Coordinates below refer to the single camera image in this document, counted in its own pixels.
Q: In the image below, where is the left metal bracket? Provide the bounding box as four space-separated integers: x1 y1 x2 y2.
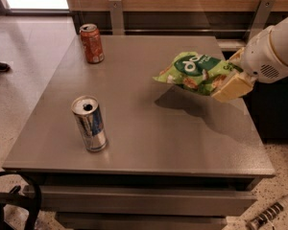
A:
108 0 125 35

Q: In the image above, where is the black chair frame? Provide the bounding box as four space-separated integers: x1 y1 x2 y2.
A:
0 173 41 230

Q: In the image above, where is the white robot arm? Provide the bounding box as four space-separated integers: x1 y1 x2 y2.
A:
211 17 288 103

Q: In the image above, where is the grey table drawer cabinet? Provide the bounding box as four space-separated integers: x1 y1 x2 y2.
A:
22 172 263 230

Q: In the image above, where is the metal bracket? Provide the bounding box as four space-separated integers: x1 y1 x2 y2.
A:
108 0 125 35
245 0 276 42

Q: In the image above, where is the orange soda can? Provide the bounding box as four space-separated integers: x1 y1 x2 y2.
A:
80 24 105 64

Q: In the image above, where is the green rice chip bag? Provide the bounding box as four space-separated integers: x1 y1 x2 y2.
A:
154 52 243 96

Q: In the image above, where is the silver blue redbull can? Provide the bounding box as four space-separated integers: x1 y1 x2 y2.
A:
71 95 108 151

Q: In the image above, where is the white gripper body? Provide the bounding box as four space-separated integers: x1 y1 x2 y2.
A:
241 25 288 83

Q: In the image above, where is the striped tool on floor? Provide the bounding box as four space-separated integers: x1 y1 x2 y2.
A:
247 195 288 230

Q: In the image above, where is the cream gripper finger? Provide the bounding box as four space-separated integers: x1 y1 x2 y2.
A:
228 48 244 65
211 72 255 103

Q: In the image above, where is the right metal bracket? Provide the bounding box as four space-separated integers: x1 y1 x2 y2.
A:
245 0 276 42

